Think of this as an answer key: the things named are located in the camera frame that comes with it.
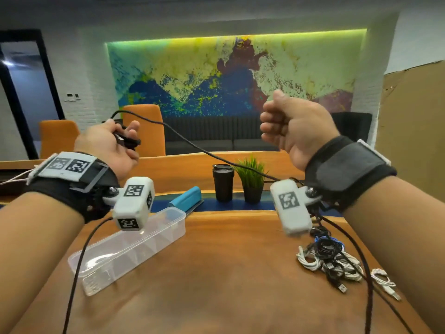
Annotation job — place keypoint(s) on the person's right hand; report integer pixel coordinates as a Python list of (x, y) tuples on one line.
[(302, 130)]

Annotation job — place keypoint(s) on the brown cardboard sheet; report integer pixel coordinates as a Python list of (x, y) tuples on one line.
[(413, 128)]

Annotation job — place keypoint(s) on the black travel cup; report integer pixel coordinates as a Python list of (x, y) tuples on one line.
[(223, 184)]

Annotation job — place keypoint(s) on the orange chair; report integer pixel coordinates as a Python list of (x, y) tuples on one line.
[(57, 139), (149, 135)]

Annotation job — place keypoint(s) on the colourful abstract wall painting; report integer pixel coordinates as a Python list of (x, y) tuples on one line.
[(208, 72)]

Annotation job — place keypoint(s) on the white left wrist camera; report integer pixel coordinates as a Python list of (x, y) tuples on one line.
[(134, 205)]

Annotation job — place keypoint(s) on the white wall switches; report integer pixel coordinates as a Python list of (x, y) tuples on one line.
[(72, 97)]

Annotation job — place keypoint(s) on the person's left forearm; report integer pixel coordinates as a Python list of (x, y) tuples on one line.
[(31, 246)]

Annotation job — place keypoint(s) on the dark grey sofa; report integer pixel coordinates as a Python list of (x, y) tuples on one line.
[(215, 135)]

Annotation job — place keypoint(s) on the person's right forearm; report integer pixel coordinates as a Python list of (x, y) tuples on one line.
[(399, 239)]

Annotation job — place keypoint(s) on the person's right thumb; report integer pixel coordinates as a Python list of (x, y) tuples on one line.
[(281, 98)]

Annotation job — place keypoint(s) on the person's left thumb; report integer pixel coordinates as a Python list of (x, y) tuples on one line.
[(133, 127)]

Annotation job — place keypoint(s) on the black door frame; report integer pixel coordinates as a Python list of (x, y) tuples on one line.
[(21, 100)]

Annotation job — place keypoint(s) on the black armchair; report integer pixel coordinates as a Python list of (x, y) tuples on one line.
[(353, 125)]

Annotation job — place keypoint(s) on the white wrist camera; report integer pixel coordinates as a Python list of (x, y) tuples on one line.
[(134, 205), (290, 208)]

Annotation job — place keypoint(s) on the blue box lid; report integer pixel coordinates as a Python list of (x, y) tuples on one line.
[(186, 200)]

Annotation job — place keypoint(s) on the small potted green plant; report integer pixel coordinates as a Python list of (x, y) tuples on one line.
[(251, 180)]

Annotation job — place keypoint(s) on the person's left hand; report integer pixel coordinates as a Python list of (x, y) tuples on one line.
[(100, 142)]

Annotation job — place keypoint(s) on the clear plastic box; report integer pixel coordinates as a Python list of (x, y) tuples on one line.
[(128, 245)]

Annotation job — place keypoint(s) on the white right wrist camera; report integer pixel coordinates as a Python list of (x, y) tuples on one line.
[(290, 208)]

